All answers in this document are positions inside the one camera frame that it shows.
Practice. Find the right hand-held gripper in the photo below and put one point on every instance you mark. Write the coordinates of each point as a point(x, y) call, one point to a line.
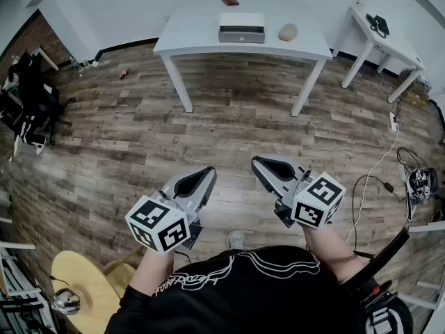
point(318, 200)

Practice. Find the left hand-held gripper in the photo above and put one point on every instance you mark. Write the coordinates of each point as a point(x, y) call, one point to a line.
point(156, 221)

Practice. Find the person's right forearm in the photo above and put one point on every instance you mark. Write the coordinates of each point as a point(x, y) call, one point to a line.
point(330, 252)

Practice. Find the person's left forearm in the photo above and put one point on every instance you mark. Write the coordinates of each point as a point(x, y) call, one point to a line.
point(153, 273)

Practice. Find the person's grey shoe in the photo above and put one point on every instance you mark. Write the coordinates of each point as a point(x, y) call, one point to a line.
point(235, 239)

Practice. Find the light wooden chair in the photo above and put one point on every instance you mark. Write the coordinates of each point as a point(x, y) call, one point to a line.
point(120, 270)

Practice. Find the person's black printed shirt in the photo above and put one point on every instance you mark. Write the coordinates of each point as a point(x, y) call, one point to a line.
point(243, 298)

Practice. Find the red drink bottle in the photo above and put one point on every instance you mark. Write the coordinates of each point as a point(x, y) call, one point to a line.
point(124, 74)

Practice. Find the white power strip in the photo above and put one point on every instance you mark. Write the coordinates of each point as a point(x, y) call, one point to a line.
point(393, 121)

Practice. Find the black flat bar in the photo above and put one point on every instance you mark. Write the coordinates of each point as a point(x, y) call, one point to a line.
point(386, 252)

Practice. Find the beige oval stone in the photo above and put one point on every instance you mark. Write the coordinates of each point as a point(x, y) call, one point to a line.
point(288, 31)

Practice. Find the pile of electronic gear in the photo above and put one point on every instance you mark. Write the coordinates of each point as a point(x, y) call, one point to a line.
point(419, 183)

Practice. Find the round yellow wooden table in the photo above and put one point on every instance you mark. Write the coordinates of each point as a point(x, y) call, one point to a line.
point(94, 291)

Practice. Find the large white table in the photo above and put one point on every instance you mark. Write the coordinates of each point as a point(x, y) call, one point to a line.
point(194, 30)

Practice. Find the cardboard box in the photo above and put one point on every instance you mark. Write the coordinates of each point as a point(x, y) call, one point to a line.
point(415, 97)

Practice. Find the black white-striped garment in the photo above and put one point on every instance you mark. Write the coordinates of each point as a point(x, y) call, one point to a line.
point(29, 131)

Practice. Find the shiny glass jar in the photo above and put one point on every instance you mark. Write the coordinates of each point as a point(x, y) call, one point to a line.
point(66, 301)

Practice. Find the black office chair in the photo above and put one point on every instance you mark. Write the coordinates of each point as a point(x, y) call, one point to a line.
point(38, 103)

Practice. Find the brown leather pouch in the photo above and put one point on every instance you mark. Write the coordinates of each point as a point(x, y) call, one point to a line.
point(230, 0)

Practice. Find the small white side table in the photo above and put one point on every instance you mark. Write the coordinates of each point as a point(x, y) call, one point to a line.
point(400, 44)

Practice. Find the black desk telephone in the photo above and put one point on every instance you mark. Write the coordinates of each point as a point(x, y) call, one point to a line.
point(379, 23)

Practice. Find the light wooden desk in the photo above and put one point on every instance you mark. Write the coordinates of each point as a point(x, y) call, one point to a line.
point(47, 57)

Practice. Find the white metal shelf rack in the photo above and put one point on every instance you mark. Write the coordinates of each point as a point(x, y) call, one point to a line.
point(14, 291)

